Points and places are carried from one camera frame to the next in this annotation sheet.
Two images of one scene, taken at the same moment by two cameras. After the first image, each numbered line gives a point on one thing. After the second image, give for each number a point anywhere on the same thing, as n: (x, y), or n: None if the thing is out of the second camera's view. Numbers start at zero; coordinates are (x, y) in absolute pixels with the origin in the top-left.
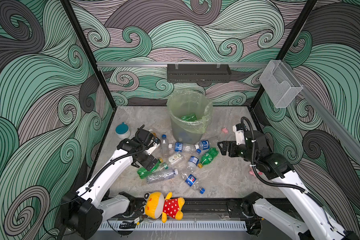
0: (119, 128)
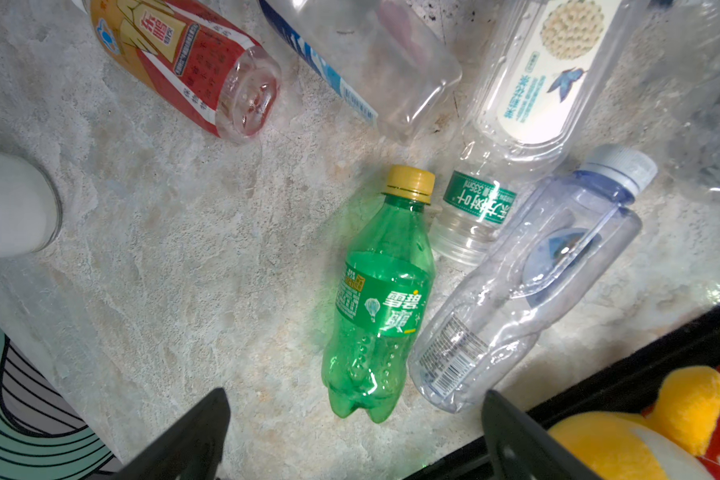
0: (18, 206)
